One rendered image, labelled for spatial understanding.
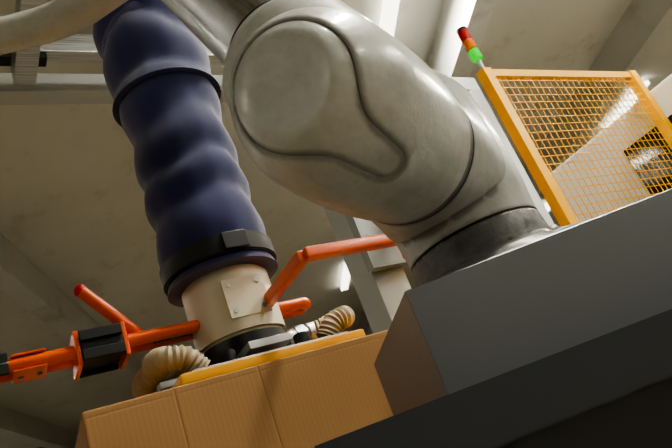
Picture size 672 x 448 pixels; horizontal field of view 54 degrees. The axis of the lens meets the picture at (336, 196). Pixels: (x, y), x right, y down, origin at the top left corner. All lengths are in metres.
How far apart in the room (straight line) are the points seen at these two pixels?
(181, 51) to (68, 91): 2.42
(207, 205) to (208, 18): 0.63
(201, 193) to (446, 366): 0.82
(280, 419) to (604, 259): 0.60
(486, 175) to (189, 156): 0.77
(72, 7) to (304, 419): 0.75
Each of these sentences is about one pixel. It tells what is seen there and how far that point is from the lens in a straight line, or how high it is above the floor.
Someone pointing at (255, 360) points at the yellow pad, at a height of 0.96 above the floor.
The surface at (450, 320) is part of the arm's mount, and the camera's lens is 0.56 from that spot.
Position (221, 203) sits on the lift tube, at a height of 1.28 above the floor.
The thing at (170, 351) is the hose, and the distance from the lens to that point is 1.11.
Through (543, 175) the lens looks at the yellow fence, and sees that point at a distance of 2.74.
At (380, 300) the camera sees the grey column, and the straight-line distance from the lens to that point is 2.69.
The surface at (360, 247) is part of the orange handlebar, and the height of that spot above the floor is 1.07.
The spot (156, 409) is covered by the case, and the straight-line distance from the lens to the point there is 1.02.
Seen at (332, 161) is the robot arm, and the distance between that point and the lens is 0.50.
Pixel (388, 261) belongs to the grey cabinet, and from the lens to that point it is 2.71.
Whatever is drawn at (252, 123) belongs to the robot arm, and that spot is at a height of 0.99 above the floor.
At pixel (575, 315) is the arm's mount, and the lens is 0.59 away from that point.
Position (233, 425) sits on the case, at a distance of 1.04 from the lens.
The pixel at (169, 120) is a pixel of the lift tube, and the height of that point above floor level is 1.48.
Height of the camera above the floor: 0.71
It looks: 24 degrees up
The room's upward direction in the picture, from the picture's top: 22 degrees counter-clockwise
